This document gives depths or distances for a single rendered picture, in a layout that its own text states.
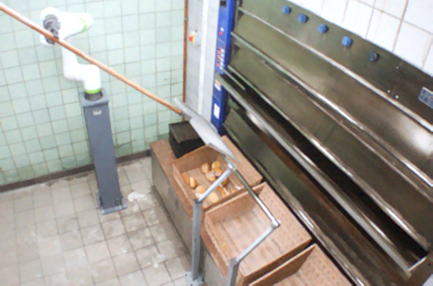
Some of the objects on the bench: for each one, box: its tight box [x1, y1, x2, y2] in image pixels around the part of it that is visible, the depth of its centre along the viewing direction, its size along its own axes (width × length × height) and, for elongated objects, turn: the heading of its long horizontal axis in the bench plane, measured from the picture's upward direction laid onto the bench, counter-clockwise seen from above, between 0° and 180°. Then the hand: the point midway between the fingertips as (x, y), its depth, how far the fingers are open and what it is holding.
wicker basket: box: [172, 135, 263, 223], centre depth 265 cm, size 49×56×28 cm
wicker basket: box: [204, 182, 312, 286], centre depth 223 cm, size 49×56×28 cm
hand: (54, 38), depth 154 cm, fingers closed on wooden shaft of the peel, 3 cm apart
